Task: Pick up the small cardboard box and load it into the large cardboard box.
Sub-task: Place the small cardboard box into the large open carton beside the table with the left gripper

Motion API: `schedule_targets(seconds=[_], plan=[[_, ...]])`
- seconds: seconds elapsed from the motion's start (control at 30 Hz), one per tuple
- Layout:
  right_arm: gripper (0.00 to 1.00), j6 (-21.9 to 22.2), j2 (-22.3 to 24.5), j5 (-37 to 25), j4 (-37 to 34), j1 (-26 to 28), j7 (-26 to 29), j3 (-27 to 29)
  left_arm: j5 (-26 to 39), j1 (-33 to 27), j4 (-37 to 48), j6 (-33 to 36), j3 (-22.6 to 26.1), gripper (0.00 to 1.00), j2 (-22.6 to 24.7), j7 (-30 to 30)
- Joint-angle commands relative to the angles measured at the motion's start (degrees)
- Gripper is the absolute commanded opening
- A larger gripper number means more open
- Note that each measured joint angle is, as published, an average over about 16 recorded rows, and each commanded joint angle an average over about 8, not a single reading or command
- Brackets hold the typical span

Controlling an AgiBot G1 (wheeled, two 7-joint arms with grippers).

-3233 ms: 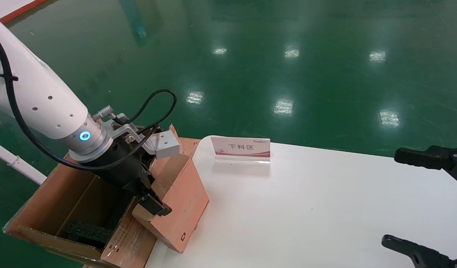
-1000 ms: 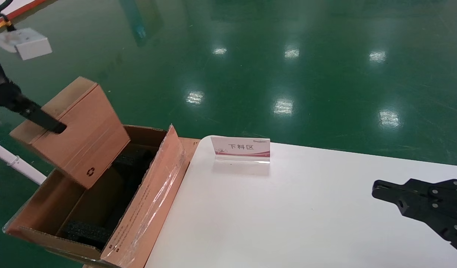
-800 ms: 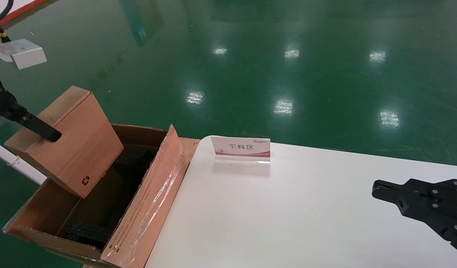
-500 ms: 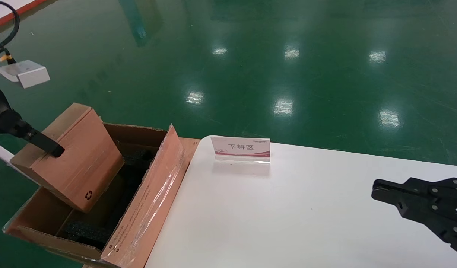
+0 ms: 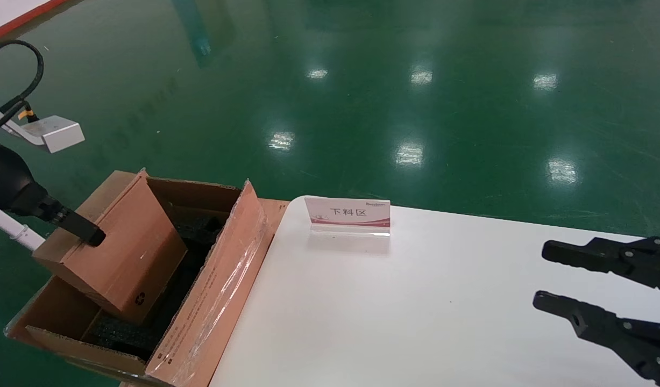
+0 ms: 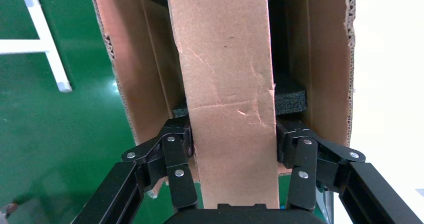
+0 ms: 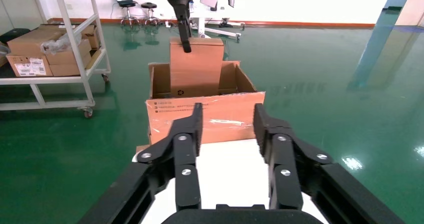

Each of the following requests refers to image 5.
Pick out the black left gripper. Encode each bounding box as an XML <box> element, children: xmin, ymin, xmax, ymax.
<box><xmin>0</xmin><ymin>137</ymin><xmax>106</xmax><ymax>248</ymax></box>

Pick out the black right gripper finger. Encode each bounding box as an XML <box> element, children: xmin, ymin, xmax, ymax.
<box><xmin>533</xmin><ymin>290</ymin><xmax>660</xmax><ymax>385</ymax></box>
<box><xmin>542</xmin><ymin>236</ymin><xmax>660</xmax><ymax>295</ymax></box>

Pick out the small brown cardboard box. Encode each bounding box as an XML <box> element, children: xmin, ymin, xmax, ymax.
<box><xmin>33</xmin><ymin>175</ymin><xmax>188</xmax><ymax>325</ymax></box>

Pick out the large open cardboard box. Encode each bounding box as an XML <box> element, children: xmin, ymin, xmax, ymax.
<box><xmin>4</xmin><ymin>168</ymin><xmax>292</xmax><ymax>387</ymax></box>

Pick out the white pipe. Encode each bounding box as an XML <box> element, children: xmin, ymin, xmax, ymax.
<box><xmin>0</xmin><ymin>210</ymin><xmax>45</xmax><ymax>251</ymax></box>

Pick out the black foam insert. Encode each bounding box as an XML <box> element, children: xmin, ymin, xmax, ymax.
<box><xmin>88</xmin><ymin>210</ymin><xmax>228</xmax><ymax>361</ymax></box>

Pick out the acrylic sign stand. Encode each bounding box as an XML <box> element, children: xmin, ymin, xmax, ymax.
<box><xmin>304</xmin><ymin>196</ymin><xmax>391</xmax><ymax>237</ymax></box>

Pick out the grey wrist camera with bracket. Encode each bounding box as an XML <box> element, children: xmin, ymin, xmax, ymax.
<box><xmin>0</xmin><ymin>102</ymin><xmax>86</xmax><ymax>154</ymax></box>

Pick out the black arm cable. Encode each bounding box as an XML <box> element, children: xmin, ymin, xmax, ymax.
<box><xmin>0</xmin><ymin>40</ymin><xmax>44</xmax><ymax>135</ymax></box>

